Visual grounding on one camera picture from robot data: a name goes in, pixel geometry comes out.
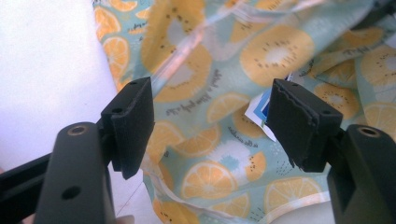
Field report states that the fruit print tote bag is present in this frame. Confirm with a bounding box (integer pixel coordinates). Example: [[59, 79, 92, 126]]
[[92, 0, 396, 224]]

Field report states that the white table mat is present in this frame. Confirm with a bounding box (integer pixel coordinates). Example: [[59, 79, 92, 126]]
[[0, 0, 332, 224]]

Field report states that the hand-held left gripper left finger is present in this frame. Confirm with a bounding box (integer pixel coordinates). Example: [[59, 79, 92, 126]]
[[101, 77, 156, 180]]

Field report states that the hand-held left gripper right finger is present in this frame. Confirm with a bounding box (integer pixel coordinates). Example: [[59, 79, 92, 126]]
[[265, 78, 344, 173]]

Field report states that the blue and white toothpaste tube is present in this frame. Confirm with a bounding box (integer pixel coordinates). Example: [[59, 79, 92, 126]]
[[245, 88, 278, 143]]

